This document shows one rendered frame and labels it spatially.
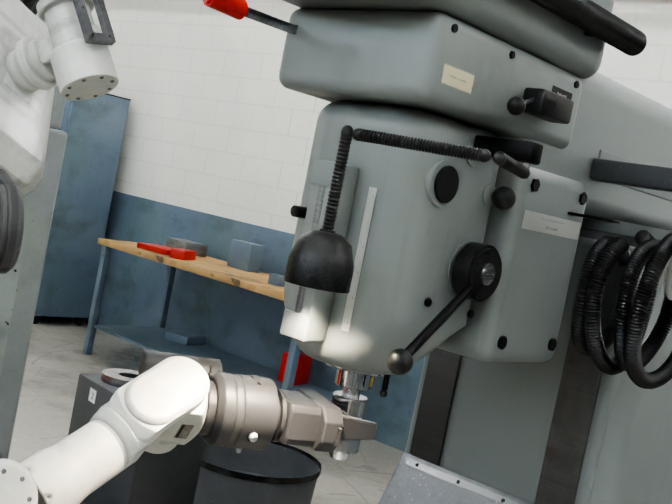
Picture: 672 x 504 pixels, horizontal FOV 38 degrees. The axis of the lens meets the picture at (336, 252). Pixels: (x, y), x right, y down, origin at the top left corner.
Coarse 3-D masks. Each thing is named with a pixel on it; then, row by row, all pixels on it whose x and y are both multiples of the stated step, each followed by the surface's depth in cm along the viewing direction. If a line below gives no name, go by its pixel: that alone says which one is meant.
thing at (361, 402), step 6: (336, 396) 123; (342, 396) 123; (348, 396) 123; (360, 396) 125; (336, 402) 123; (342, 402) 122; (348, 402) 122; (354, 402) 122; (360, 402) 122; (366, 402) 123
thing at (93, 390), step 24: (96, 384) 157; (120, 384) 157; (96, 408) 156; (72, 432) 161; (144, 456) 146; (168, 456) 149; (192, 456) 152; (120, 480) 148; (144, 480) 147; (168, 480) 150; (192, 480) 153
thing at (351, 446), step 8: (344, 408) 122; (352, 408) 122; (360, 408) 123; (352, 416) 122; (360, 416) 123; (352, 440) 123; (360, 440) 124; (336, 448) 123; (344, 448) 123; (352, 448) 123
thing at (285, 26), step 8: (208, 0) 109; (216, 0) 109; (224, 0) 110; (232, 0) 110; (240, 0) 111; (216, 8) 110; (224, 8) 110; (232, 8) 111; (240, 8) 111; (248, 8) 113; (232, 16) 112; (240, 16) 112; (248, 16) 113; (256, 16) 114; (264, 16) 115; (272, 16) 116; (272, 24) 116; (280, 24) 117; (288, 24) 118; (288, 32) 119; (296, 32) 119
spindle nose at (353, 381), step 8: (336, 376) 124; (344, 376) 122; (352, 376) 122; (360, 376) 122; (368, 376) 123; (336, 384) 123; (344, 384) 122; (352, 384) 122; (360, 384) 122; (368, 384) 123
